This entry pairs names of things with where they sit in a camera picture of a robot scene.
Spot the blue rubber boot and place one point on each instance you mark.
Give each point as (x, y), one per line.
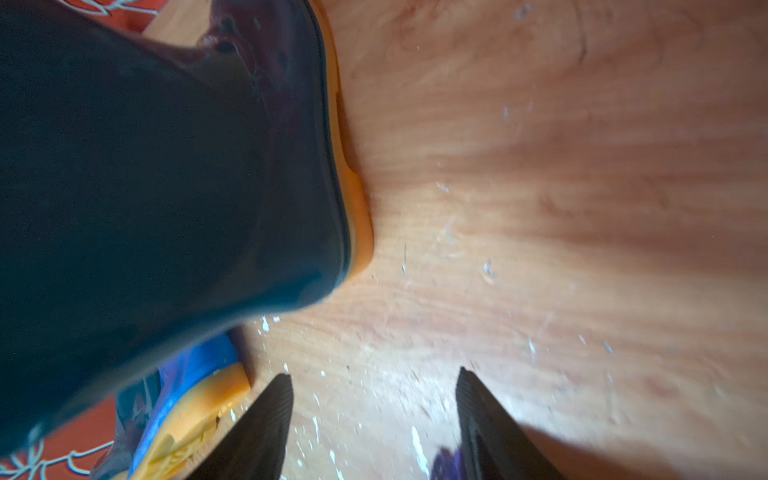
(166, 417)

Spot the purple cloth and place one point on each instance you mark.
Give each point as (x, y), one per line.
(448, 465)

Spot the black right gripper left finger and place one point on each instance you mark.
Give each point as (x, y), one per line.
(255, 447)

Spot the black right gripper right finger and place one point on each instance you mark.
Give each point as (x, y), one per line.
(493, 444)

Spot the teal rubber boot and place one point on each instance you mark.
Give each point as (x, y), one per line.
(152, 196)

